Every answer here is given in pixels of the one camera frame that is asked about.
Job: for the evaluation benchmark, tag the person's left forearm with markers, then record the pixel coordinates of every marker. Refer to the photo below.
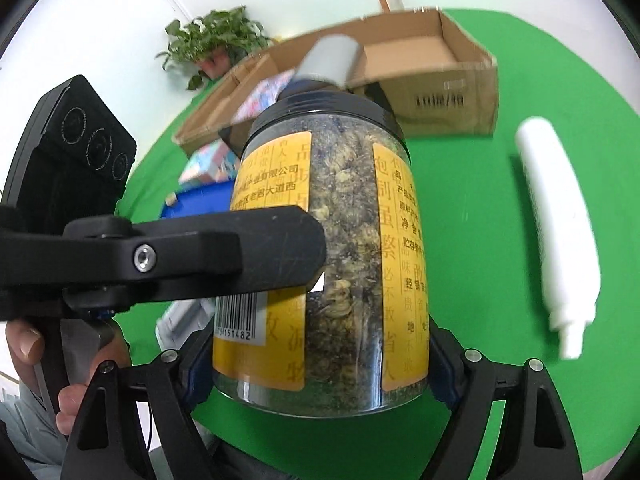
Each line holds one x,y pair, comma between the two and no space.
25,425

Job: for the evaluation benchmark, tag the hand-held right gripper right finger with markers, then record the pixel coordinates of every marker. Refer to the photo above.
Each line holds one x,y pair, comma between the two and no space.
442,370

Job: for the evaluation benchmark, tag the white phone stand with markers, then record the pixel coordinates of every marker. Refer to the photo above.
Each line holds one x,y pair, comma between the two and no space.
180,320

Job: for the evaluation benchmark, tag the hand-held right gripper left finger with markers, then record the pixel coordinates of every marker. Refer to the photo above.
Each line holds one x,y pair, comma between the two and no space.
197,375

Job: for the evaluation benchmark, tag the colourful board game box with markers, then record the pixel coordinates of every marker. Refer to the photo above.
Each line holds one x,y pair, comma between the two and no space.
265,95

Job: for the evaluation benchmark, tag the potted green plant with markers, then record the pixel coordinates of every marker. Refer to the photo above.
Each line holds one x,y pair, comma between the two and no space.
215,35

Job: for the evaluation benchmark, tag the white plastic bottle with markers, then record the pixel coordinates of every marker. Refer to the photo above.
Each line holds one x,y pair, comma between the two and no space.
555,220

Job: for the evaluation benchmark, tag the silver metal can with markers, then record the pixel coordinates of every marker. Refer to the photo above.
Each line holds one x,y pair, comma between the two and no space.
330,60

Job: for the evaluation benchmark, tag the person's left hand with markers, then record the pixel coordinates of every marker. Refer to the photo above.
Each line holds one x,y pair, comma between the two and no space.
25,350

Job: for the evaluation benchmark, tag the yellow label tea jar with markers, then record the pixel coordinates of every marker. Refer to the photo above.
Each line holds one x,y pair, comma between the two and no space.
345,210

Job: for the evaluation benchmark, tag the brown cardboard box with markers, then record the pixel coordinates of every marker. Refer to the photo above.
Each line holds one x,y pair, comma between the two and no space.
450,105

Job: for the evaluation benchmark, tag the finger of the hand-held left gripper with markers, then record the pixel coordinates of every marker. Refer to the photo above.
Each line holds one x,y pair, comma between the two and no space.
210,255

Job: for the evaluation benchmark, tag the blue stapler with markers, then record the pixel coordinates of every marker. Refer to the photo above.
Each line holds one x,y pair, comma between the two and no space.
200,200

